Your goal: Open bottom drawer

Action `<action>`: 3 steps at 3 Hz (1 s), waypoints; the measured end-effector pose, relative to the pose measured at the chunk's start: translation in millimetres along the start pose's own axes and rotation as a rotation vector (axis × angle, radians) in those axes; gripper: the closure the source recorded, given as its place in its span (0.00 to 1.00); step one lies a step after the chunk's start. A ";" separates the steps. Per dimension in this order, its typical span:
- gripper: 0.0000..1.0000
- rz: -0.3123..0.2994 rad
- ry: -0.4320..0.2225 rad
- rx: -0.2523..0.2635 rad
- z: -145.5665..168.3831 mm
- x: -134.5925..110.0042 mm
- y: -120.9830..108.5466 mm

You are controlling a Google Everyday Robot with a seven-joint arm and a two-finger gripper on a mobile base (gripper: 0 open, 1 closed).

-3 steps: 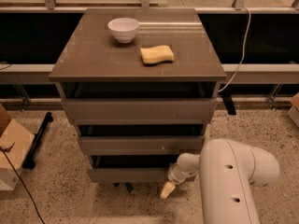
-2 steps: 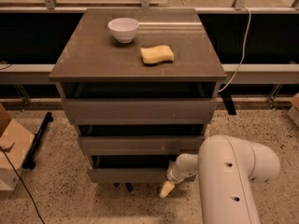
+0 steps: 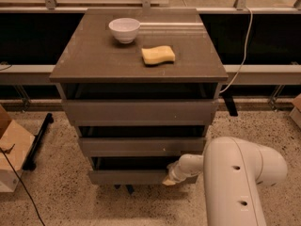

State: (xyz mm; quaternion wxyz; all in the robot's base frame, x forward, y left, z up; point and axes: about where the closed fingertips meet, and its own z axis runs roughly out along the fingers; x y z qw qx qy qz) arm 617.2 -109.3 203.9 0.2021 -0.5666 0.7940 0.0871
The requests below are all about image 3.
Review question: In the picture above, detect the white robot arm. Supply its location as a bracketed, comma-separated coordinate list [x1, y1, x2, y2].
[163, 137, 288, 226]

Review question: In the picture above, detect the grey top drawer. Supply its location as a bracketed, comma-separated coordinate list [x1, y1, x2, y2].
[62, 100, 217, 126]

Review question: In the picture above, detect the cardboard box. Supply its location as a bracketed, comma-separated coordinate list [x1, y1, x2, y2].
[290, 93, 301, 128]
[0, 105, 35, 192]

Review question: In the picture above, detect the grey drawer cabinet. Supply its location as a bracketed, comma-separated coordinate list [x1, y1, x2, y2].
[50, 8, 228, 185]

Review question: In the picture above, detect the white ceramic bowl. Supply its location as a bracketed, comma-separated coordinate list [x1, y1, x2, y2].
[108, 18, 140, 44]

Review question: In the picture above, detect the grey bottom drawer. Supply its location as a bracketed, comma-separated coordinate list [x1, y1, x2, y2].
[87, 156, 199, 186]

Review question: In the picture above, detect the grey middle drawer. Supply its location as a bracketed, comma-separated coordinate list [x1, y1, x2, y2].
[79, 137, 206, 157]

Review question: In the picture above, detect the blue tape cross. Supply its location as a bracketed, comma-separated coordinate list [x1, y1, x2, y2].
[114, 185, 135, 195]

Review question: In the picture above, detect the white cable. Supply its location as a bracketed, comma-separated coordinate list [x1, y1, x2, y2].
[218, 7, 254, 95]

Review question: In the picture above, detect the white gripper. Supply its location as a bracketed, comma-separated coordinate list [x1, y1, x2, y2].
[162, 161, 187, 186]

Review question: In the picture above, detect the cardboard box right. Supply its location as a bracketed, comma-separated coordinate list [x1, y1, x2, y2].
[290, 93, 301, 128]

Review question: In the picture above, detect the black stand foot left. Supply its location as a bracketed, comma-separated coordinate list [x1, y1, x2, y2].
[23, 113, 54, 170]

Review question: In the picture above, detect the black post behind cabinet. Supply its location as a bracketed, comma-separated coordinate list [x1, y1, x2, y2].
[221, 88, 238, 117]

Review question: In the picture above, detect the yellow sponge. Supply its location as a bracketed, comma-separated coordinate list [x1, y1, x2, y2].
[141, 45, 176, 65]

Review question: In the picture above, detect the cardboard box left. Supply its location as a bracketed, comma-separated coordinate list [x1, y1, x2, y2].
[0, 105, 35, 192]

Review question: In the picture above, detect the grey drawer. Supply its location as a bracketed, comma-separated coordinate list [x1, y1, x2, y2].
[62, 100, 217, 126]
[79, 137, 206, 157]
[87, 156, 199, 186]

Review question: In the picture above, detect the metal window railing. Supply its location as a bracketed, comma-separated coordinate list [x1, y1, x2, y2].
[1, 0, 300, 85]

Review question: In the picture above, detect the black cable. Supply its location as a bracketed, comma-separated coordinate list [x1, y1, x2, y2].
[0, 147, 47, 226]

